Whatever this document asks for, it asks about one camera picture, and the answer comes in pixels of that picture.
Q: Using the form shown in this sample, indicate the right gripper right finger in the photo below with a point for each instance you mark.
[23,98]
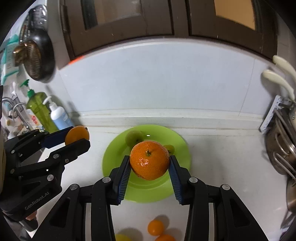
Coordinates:
[232,219]

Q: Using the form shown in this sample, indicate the chrome faucet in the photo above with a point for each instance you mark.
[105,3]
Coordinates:
[15,109]

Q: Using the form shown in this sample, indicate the medium orange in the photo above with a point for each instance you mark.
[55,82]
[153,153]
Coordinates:
[165,237]

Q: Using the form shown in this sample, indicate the hanging metal strainer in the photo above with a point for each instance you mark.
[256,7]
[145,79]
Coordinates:
[28,54]

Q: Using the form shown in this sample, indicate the large orange with stem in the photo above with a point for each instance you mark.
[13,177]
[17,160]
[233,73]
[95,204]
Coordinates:
[149,160]

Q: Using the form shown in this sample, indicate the green apple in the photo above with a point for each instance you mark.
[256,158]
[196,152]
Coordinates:
[133,138]

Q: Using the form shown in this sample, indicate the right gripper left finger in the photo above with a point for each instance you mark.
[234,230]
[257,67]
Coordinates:
[67,218]

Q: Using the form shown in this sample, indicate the metal dish rack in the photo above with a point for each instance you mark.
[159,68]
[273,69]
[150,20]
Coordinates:
[278,103]

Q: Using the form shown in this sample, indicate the stainless steel pot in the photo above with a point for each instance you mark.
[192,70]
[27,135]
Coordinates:
[280,143]

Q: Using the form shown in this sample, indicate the small orange mandarin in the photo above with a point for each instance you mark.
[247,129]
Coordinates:
[156,228]

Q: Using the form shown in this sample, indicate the white blue pump bottle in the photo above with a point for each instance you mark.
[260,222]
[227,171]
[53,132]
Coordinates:
[58,114]

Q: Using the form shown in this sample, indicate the large yellow-green pear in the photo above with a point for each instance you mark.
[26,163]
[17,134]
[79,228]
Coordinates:
[121,237]

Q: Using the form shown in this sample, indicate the green dish soap bottle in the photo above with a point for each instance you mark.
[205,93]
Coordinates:
[40,110]

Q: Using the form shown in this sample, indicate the small green persimmon on plate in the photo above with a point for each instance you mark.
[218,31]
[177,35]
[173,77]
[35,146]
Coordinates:
[170,149]

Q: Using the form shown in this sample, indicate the green plate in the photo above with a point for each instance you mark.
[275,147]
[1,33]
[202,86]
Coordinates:
[138,189]

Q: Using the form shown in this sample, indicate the dark wooden window frame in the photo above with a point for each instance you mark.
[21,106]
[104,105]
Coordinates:
[90,25]

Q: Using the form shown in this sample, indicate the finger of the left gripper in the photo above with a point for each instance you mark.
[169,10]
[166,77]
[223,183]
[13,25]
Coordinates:
[68,153]
[50,140]

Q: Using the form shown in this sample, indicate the small orange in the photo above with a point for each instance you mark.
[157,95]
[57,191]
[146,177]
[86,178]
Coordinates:
[77,133]

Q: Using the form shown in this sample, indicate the black hanging pan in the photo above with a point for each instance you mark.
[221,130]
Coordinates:
[36,24]

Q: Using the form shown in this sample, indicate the cream saucepan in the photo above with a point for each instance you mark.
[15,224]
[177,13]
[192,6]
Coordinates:
[275,78]

